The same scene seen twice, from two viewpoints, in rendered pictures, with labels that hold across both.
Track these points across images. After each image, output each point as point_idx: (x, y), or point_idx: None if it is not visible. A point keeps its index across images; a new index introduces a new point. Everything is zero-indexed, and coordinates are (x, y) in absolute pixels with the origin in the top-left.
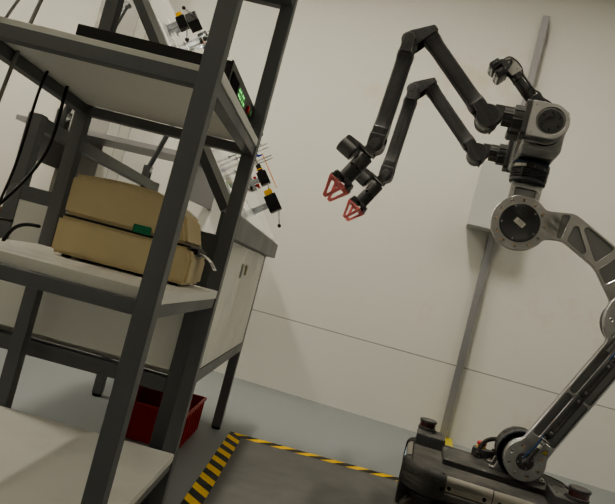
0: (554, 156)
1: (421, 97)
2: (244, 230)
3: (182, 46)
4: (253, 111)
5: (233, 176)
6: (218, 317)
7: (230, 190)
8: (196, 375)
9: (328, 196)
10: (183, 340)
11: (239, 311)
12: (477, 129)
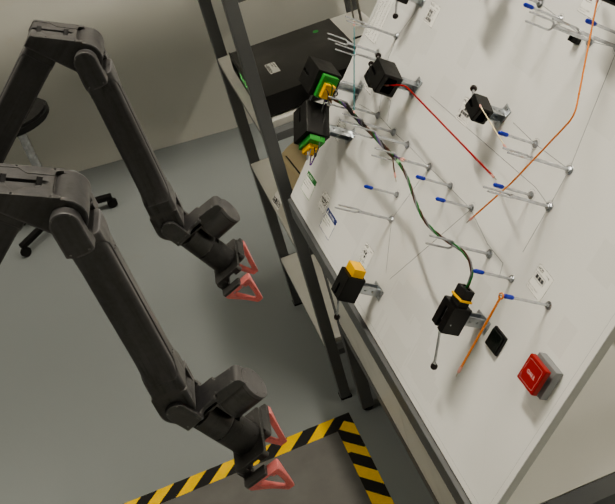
0: None
1: (41, 229)
2: (302, 229)
3: (495, 13)
4: None
5: (360, 204)
6: (362, 344)
7: (306, 181)
8: (310, 298)
9: (260, 293)
10: None
11: (431, 466)
12: None
